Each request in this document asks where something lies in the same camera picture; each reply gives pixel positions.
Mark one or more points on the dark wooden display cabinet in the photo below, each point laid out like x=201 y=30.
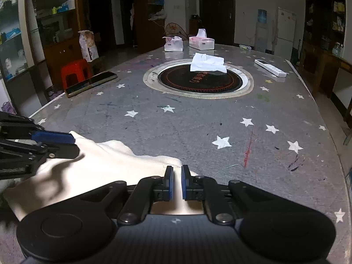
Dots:
x=324 y=16

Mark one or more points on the white remote control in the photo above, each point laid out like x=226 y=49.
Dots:
x=271 y=68

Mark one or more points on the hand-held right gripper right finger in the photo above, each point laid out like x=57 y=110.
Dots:
x=184 y=184

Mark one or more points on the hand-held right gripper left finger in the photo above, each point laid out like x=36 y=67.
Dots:
x=170 y=184

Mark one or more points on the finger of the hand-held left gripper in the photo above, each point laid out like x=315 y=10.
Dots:
x=52 y=138
x=66 y=151

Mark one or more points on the small pink tissue pack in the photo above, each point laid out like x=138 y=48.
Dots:
x=173 y=45

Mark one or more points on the pink white tissue box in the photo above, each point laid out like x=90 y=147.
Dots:
x=202 y=43

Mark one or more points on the printed paper bag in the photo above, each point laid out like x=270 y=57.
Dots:
x=88 y=46

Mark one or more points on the cream fleece garment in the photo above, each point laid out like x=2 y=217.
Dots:
x=110 y=165

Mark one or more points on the wooden side table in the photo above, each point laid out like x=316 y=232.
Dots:
x=330 y=60

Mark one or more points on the white frame glass cabinet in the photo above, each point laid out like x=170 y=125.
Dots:
x=13 y=46

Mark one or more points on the small green packet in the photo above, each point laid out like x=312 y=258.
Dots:
x=244 y=47

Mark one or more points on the pink hand fan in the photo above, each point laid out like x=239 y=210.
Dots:
x=176 y=30

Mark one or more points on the grey star-print tablecloth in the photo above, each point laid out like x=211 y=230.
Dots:
x=192 y=121

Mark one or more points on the white tissue sheet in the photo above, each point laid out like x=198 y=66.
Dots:
x=207 y=63

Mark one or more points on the red plastic stool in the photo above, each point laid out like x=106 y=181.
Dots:
x=75 y=70

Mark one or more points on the white refrigerator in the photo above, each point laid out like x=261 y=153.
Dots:
x=285 y=30

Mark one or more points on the blue water bottle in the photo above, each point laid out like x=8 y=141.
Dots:
x=262 y=16

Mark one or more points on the dark wooden door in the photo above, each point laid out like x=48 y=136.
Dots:
x=217 y=13

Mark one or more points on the round built-in cooktop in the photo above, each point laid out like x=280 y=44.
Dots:
x=198 y=81

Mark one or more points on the wooden bookshelf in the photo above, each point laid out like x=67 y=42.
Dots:
x=150 y=13

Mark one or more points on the dark smartphone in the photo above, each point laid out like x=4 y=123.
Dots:
x=90 y=84

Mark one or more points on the wooden storage shelf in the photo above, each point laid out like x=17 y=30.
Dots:
x=57 y=33

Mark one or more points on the white water dispenser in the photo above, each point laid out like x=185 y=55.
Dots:
x=261 y=38

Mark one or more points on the glass jar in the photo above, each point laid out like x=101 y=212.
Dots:
x=337 y=49

